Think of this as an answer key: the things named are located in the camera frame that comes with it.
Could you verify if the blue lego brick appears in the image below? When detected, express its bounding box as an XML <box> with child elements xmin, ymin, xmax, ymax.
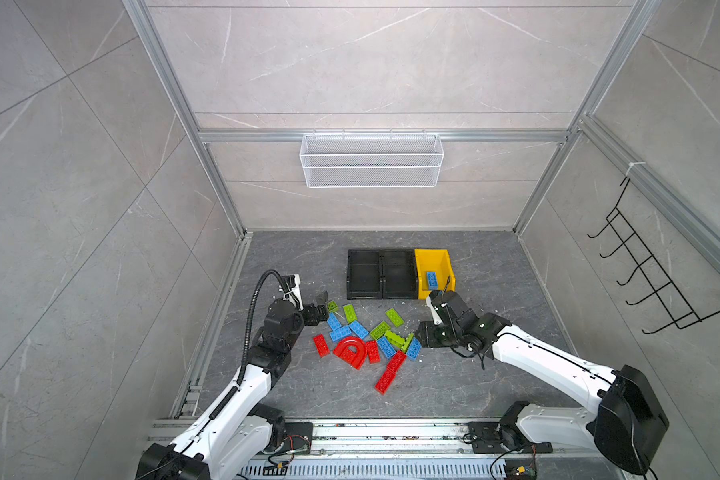
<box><xmin>426</xmin><ymin>271</ymin><xmax>439</xmax><ymax>290</ymax></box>
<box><xmin>330</xmin><ymin>326</ymin><xmax>352</xmax><ymax>343</ymax></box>
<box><xmin>376</xmin><ymin>337</ymin><xmax>397</xmax><ymax>360</ymax></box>
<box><xmin>348</xmin><ymin>320</ymin><xmax>369</xmax><ymax>339</ymax></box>
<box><xmin>327</xmin><ymin>313</ymin><xmax>343</xmax><ymax>331</ymax></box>
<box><xmin>406</xmin><ymin>338</ymin><xmax>422</xmax><ymax>360</ymax></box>

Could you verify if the red lego brick diagonal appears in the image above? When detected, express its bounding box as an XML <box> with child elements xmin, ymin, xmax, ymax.
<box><xmin>386</xmin><ymin>351</ymin><xmax>407</xmax><ymax>374</ymax></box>
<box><xmin>375</xmin><ymin>371</ymin><xmax>396</xmax><ymax>395</ymax></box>

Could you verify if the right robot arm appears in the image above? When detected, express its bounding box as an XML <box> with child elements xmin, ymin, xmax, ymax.
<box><xmin>415</xmin><ymin>290</ymin><xmax>670</xmax><ymax>476</ymax></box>

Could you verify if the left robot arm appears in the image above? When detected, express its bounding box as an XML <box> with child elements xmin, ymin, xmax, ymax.
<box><xmin>135</xmin><ymin>298</ymin><xmax>329</xmax><ymax>479</ymax></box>

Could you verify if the green lego brick upright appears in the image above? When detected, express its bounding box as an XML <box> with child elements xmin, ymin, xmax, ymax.
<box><xmin>343</xmin><ymin>304</ymin><xmax>357</xmax><ymax>323</ymax></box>

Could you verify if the red lego brick far left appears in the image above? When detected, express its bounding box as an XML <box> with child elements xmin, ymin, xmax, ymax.
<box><xmin>312</xmin><ymin>334</ymin><xmax>331</xmax><ymax>358</ymax></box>

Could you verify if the black two-compartment tray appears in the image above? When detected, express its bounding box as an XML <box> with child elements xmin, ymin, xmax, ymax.
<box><xmin>346</xmin><ymin>249</ymin><xmax>419</xmax><ymax>300</ymax></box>

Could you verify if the yellow plastic bin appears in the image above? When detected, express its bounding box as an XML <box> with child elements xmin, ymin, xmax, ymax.
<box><xmin>414</xmin><ymin>249</ymin><xmax>456</xmax><ymax>300</ymax></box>

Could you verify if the red arch lego piece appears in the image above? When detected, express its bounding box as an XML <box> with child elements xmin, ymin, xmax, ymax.
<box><xmin>333</xmin><ymin>336</ymin><xmax>366</xmax><ymax>370</ymax></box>

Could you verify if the red lego brick beside arch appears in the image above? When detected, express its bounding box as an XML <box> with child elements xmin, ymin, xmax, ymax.
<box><xmin>365</xmin><ymin>340</ymin><xmax>381</xmax><ymax>364</ymax></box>

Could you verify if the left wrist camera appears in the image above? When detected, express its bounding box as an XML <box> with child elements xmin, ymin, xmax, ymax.
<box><xmin>281</xmin><ymin>274</ymin><xmax>303</xmax><ymax>311</ymax></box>

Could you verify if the black corrugated cable hose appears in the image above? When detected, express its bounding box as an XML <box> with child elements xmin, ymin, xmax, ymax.
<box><xmin>236</xmin><ymin>269</ymin><xmax>289</xmax><ymax>385</ymax></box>

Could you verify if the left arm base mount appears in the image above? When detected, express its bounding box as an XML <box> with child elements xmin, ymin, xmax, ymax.
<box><xmin>263</xmin><ymin>421</ymin><xmax>314</xmax><ymax>456</ymax></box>

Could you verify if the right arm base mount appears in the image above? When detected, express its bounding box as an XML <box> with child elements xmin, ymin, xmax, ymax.
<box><xmin>461</xmin><ymin>422</ymin><xmax>553</xmax><ymax>454</ymax></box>

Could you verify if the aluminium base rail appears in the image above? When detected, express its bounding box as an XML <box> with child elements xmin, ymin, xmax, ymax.
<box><xmin>140</xmin><ymin>417</ymin><xmax>643</xmax><ymax>480</ymax></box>

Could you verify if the white wire mesh basket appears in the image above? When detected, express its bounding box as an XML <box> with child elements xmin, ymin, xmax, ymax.
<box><xmin>299</xmin><ymin>132</ymin><xmax>445</xmax><ymax>188</ymax></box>

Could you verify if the black wire hook rack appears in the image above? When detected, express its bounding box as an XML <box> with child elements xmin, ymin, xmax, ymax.
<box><xmin>587</xmin><ymin>177</ymin><xmax>720</xmax><ymax>335</ymax></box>

